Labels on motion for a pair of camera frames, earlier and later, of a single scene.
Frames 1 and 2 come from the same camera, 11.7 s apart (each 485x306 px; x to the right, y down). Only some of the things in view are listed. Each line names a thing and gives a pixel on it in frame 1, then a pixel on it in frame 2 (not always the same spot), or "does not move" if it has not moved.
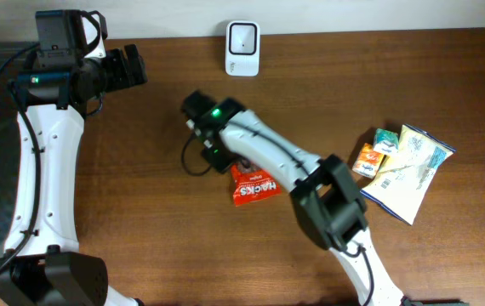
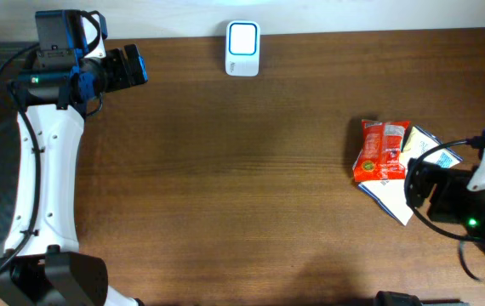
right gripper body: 220,157 to 448,200
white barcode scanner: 242,48 does not move
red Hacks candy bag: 249,186 to 380,155
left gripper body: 117,73 does not move
